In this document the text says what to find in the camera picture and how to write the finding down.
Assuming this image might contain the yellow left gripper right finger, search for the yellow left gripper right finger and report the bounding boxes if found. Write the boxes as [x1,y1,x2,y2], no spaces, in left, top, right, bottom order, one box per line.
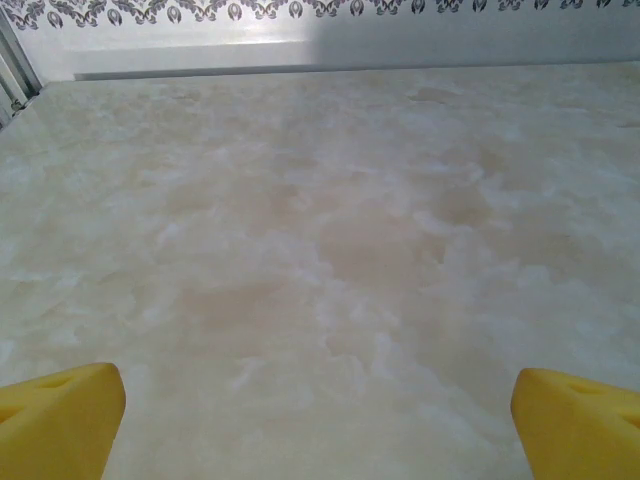
[510,367,640,480]

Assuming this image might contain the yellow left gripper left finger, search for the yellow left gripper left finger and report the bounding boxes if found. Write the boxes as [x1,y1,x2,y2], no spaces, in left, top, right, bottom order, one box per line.
[0,362,127,480]

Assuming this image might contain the aluminium frame post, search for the aluminium frame post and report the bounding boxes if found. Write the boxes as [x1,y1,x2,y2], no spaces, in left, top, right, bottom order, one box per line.
[0,7,41,131]

